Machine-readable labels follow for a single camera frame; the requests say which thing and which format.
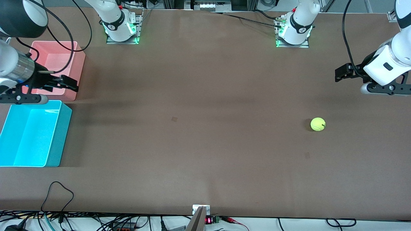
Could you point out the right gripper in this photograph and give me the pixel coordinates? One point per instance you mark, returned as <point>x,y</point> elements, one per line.
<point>39,77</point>

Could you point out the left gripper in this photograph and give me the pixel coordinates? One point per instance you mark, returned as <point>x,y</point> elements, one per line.
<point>357,70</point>

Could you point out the yellow-green tennis ball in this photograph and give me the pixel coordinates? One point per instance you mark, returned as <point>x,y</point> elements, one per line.
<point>318,124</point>

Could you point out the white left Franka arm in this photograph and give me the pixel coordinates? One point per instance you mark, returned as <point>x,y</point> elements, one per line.
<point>298,22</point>

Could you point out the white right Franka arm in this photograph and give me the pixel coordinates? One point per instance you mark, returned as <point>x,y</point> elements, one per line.
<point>117,22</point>

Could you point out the pink plastic bin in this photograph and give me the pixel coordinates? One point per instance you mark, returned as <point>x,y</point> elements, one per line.
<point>61,59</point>

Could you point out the blue plastic bin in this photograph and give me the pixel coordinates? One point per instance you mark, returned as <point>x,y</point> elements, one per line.
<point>32,138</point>

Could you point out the lit control box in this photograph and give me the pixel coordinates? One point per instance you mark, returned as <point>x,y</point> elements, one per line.
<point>208,5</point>

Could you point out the red digit display module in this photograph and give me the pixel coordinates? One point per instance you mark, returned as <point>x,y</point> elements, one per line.
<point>209,220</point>

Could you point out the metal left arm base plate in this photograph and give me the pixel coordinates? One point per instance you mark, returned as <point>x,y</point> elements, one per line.
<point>293,45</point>

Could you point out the aluminium table corner bracket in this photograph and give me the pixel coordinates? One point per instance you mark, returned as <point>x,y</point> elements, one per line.
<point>392,16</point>

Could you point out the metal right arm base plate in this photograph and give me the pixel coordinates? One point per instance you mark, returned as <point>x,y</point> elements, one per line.
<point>138,29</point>

